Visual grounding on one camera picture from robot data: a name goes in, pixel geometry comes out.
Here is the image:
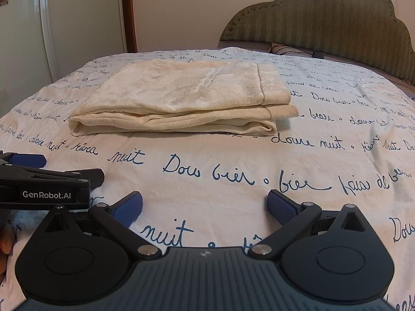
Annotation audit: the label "white floral wardrobe door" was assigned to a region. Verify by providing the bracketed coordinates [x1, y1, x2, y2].
[1, 0, 127, 115]

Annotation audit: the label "green upholstered headboard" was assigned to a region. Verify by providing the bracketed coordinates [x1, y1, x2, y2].
[220, 0, 414, 83]

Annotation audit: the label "person left hand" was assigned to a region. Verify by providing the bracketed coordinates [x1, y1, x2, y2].
[0, 223, 15, 279]

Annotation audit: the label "cream fleece pants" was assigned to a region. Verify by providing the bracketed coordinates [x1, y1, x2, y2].
[69, 60, 298, 136]

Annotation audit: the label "white script-print bedspread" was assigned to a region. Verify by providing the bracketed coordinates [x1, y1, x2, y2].
[1, 48, 414, 310]

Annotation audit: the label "striped pillow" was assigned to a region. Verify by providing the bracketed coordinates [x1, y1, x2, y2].
[269, 42, 314, 58]

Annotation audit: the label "small black device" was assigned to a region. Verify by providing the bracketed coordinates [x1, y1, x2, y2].
[312, 51, 325, 59]

